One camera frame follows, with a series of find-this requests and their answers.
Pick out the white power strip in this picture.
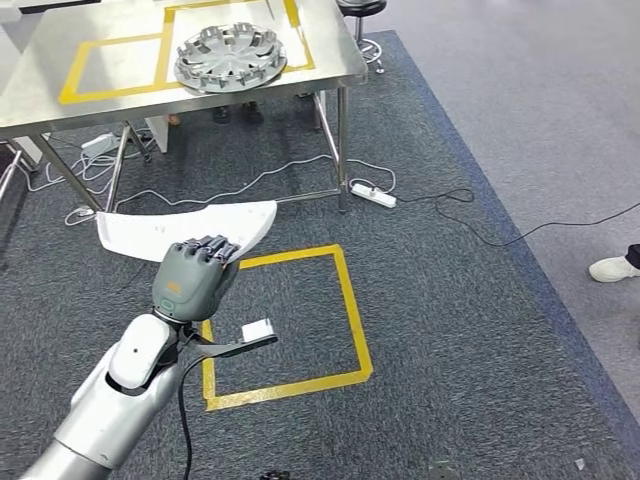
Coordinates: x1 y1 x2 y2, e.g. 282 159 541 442
79 132 119 160
350 182 398 211

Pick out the black round stool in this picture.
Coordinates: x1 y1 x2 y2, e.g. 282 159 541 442
336 0 389 75

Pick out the white floor cable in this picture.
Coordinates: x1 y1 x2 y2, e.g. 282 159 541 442
113 153 398 215

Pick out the grey plastic hubcap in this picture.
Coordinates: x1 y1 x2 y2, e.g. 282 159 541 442
174 21 288 95

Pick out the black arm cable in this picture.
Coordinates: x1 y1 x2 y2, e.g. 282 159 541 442
177 354 214 480

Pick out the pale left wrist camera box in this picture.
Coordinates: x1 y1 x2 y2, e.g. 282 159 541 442
242 318 275 344

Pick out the white cable tangle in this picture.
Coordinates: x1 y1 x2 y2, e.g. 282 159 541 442
20 125 156 228

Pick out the yellow floor tape square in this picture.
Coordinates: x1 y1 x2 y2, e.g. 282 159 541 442
201 243 375 413

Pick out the black floor cable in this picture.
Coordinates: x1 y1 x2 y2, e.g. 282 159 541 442
395 187 640 249

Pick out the white curved plastic part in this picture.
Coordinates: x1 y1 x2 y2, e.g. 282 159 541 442
96 200 278 264

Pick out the stainless steel workbench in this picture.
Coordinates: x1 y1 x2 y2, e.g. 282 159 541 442
0 0 370 215

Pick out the person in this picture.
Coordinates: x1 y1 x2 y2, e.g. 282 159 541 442
588 243 640 285
212 101 265 126

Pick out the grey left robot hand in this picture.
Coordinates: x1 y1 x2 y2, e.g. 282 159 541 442
151 235 242 325

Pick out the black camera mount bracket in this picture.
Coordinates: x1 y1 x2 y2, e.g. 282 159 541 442
182 331 279 361

